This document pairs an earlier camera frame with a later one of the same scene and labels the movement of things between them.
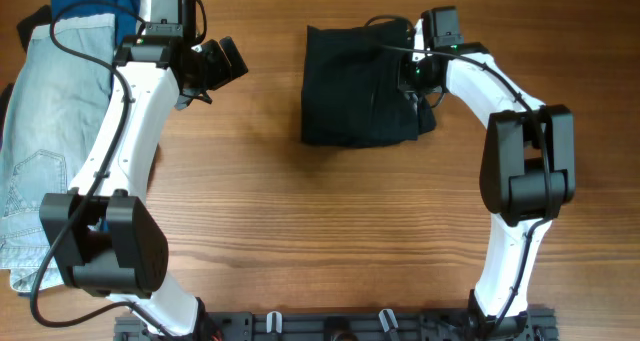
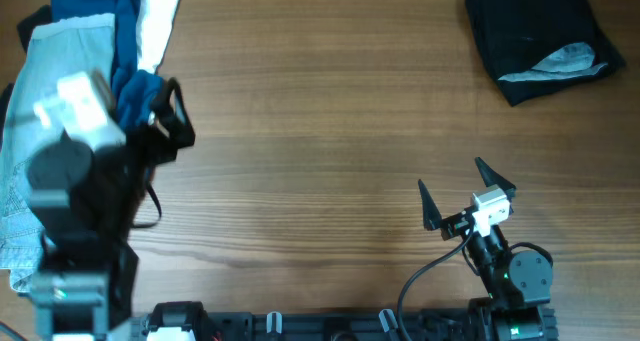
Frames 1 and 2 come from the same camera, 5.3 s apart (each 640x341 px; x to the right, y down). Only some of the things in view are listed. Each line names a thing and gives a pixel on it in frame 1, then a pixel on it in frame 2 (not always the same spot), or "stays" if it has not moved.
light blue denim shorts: x=56 y=103 stays
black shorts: x=351 y=95 to x=540 y=39
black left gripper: x=222 y=72 to x=177 y=122
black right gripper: x=409 y=88 to x=460 y=221
